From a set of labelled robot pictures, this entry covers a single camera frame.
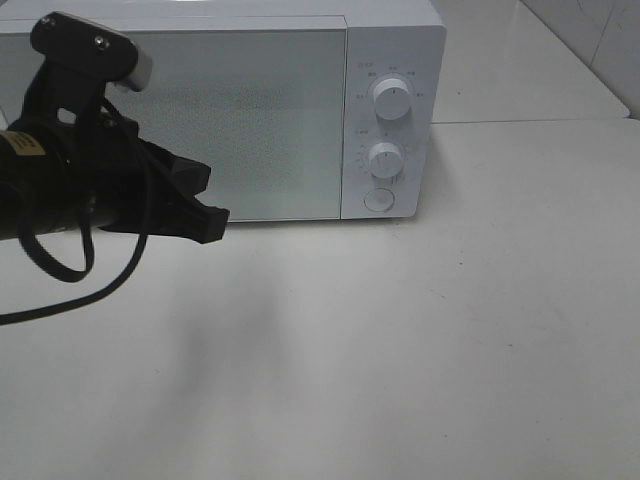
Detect white microwave oven body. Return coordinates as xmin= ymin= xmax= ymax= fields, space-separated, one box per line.
xmin=1 ymin=1 xmax=447 ymax=220

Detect round white door button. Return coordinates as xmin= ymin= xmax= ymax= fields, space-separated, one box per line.
xmin=364 ymin=188 xmax=395 ymax=213

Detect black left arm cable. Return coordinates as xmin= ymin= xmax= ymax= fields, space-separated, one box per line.
xmin=0 ymin=97 xmax=151 ymax=327

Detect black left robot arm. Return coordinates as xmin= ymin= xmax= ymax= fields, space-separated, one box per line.
xmin=1 ymin=112 xmax=229 ymax=244

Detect white round knob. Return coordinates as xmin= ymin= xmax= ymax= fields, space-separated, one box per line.
xmin=368 ymin=142 xmax=404 ymax=179
xmin=371 ymin=75 xmax=412 ymax=121

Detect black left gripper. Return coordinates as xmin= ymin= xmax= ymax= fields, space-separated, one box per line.
xmin=83 ymin=112 xmax=229 ymax=244

